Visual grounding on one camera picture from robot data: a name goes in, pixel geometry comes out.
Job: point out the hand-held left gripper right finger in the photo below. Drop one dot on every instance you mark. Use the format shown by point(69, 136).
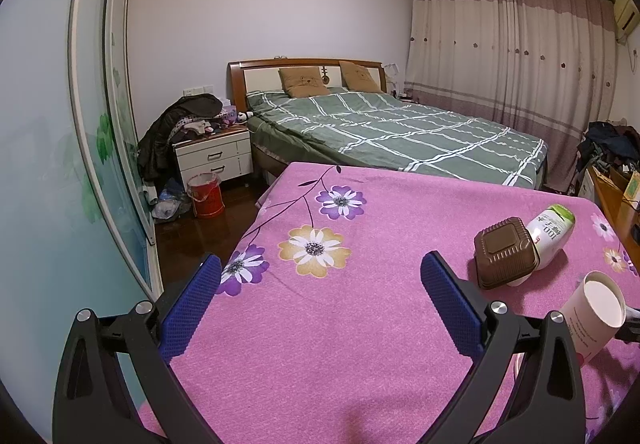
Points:
point(450, 304)

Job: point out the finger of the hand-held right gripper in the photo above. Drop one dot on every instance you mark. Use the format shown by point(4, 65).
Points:
point(631, 331)

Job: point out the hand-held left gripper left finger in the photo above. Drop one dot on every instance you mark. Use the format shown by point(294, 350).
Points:
point(192, 309)

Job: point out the white paper cup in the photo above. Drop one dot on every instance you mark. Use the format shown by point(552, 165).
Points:
point(592, 319)

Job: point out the brown plastic box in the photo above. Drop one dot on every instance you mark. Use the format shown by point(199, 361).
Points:
point(505, 254)

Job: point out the pink floral cloth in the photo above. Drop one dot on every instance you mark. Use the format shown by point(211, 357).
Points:
point(360, 324)

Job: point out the plastic bags on floor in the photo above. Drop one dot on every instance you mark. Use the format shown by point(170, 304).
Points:
point(167, 204)

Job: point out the red bucket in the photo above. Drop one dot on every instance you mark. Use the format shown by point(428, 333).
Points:
point(206, 199)

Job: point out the white green bottle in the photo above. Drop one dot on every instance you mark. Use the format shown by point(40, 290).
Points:
point(552, 229)

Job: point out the wooden desk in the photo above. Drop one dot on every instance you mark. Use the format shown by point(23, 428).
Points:
point(612, 204)

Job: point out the white nightstand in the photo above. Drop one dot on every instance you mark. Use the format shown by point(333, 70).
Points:
point(212, 154)

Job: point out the dark jacket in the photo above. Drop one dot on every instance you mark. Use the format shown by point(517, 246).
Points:
point(160, 139)

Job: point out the pile of clothes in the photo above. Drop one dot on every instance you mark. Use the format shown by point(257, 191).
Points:
point(200, 125)

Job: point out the green plaid duvet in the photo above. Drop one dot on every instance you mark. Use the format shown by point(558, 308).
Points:
point(390, 129)

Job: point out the sliding wardrobe door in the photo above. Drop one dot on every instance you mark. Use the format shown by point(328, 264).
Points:
point(45, 174)

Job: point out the small panda toy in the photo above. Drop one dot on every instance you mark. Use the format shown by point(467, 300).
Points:
point(245, 115)

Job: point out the bedside lamp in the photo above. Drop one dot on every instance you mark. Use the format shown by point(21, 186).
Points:
point(392, 74)

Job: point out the bed with green blanket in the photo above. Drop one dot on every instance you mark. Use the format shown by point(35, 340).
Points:
point(255, 74)

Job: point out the brown pillow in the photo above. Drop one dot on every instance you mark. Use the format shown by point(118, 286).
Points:
point(302, 82)
point(361, 77)

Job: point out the pink striped curtain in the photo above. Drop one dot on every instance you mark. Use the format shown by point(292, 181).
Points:
point(510, 64)

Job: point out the air conditioner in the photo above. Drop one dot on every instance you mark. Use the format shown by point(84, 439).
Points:
point(627, 12)

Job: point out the wall socket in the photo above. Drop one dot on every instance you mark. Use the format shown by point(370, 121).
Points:
point(197, 90)

